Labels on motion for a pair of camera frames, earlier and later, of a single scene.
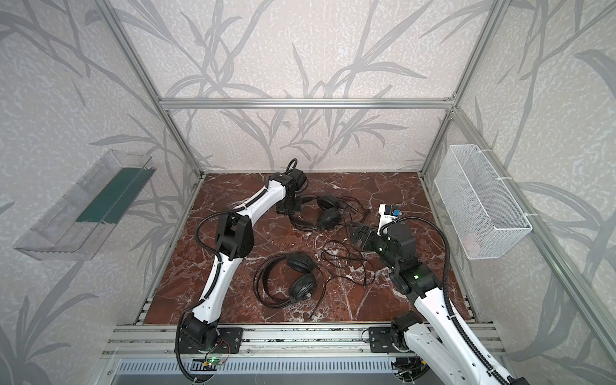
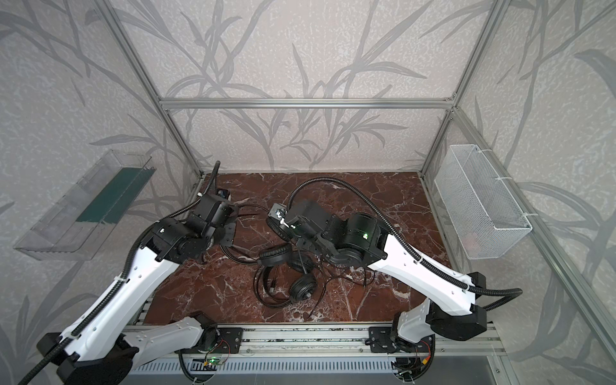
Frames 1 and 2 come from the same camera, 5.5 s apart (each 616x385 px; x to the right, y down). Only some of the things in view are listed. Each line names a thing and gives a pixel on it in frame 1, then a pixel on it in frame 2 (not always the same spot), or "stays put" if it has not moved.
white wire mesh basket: [481, 215] stays put
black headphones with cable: [332, 208] → [277, 226]
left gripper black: [288, 206] → [228, 228]
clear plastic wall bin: [77, 224] stays put
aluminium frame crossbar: [307, 103] stays put
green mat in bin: [119, 196] stays put
